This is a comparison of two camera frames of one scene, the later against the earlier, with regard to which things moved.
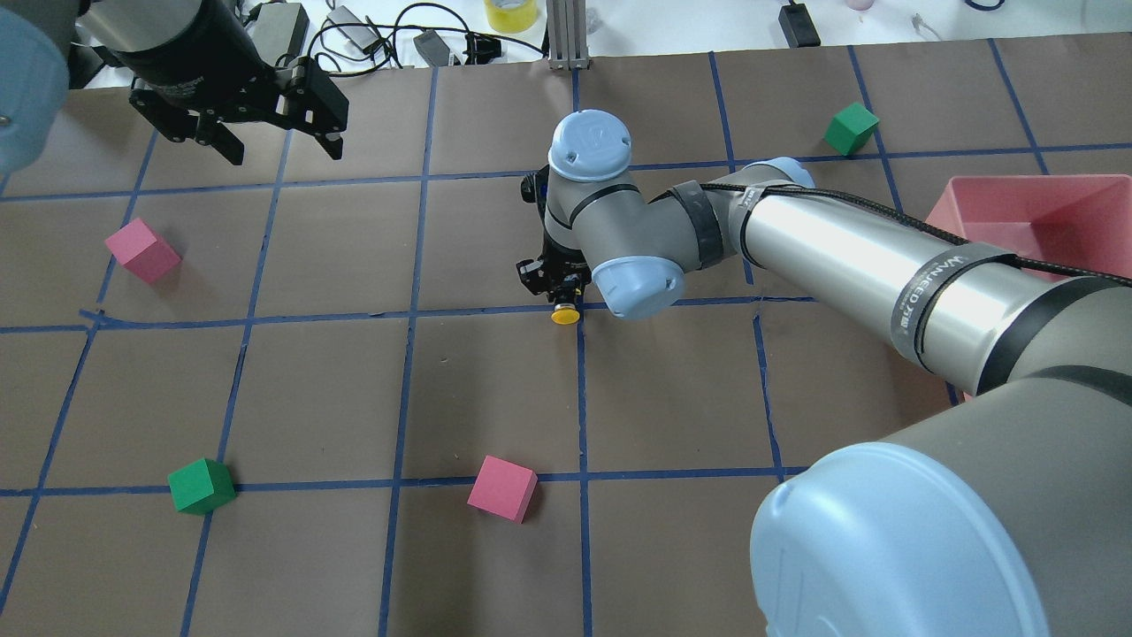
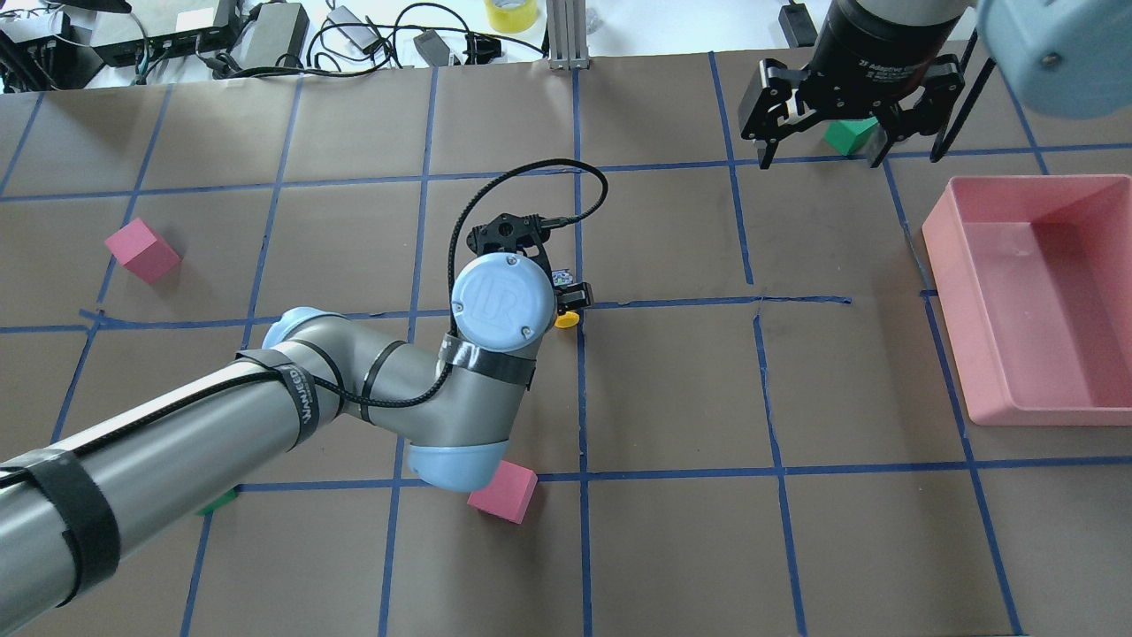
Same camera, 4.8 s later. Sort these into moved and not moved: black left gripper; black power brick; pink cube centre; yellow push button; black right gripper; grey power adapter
Moved: black right gripper; black left gripper
Not moved: pink cube centre; yellow push button; black power brick; grey power adapter
